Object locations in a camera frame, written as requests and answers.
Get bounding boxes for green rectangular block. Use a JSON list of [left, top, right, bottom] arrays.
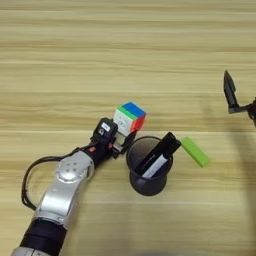
[[180, 136, 211, 168]]

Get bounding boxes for black mesh pen cup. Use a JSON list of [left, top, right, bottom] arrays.
[[125, 135, 174, 197]]

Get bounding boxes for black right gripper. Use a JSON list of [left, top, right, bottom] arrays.
[[223, 69, 256, 128]]

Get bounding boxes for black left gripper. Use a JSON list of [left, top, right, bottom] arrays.
[[88, 130, 138, 167]]

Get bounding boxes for black marker pen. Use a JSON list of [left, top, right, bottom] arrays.
[[137, 131, 183, 175]]

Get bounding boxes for colourful puzzle cube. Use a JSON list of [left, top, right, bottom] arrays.
[[113, 101, 148, 138]]

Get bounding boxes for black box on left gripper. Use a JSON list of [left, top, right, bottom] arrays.
[[91, 117, 119, 148]]

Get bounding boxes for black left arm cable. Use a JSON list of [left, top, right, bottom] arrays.
[[20, 145, 92, 211]]

